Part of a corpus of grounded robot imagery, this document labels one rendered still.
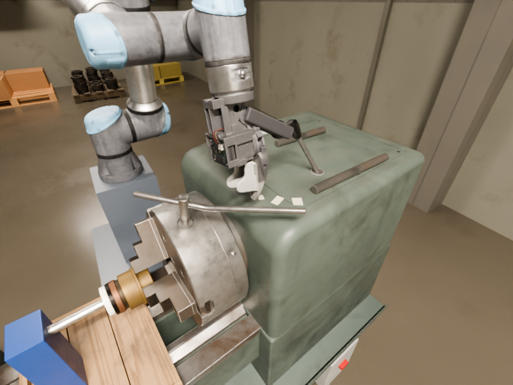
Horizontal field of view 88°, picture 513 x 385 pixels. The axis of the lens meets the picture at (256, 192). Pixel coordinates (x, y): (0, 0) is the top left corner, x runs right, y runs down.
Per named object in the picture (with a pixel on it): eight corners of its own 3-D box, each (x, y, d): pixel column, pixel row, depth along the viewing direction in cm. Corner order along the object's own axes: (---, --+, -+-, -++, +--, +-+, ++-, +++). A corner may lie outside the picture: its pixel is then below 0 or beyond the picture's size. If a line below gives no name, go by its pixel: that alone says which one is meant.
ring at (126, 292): (140, 253, 64) (98, 273, 60) (154, 279, 58) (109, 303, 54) (149, 276, 70) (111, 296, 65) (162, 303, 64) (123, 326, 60)
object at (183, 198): (179, 233, 59) (175, 199, 51) (182, 225, 60) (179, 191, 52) (188, 235, 59) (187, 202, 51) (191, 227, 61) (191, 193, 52)
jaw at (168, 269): (186, 273, 70) (183, 282, 80) (178, 256, 72) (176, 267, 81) (144, 296, 65) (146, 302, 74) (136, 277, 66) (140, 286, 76)
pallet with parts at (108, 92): (116, 82, 642) (110, 59, 613) (128, 96, 549) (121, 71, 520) (71, 88, 600) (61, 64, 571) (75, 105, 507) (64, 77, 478)
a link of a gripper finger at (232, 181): (227, 202, 56) (219, 161, 51) (250, 192, 59) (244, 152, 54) (235, 208, 53) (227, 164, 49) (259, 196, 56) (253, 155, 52)
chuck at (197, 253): (181, 240, 90) (172, 171, 67) (231, 321, 75) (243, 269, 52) (154, 252, 86) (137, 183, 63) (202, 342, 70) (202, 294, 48)
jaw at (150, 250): (175, 248, 70) (159, 206, 68) (181, 251, 66) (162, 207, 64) (133, 270, 64) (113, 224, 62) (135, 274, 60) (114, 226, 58)
